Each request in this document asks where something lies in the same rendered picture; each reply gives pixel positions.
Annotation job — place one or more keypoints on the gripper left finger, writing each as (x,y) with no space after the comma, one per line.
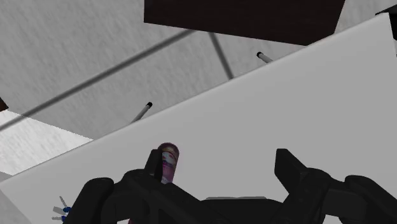
(136,198)

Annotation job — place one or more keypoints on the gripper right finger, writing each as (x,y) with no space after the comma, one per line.
(313,192)

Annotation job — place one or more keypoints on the purple printed can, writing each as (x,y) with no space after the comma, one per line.
(170,161)

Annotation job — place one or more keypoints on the blue and grey small tool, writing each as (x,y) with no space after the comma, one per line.
(63,211)

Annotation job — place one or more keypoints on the white table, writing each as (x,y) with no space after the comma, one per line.
(263,118)

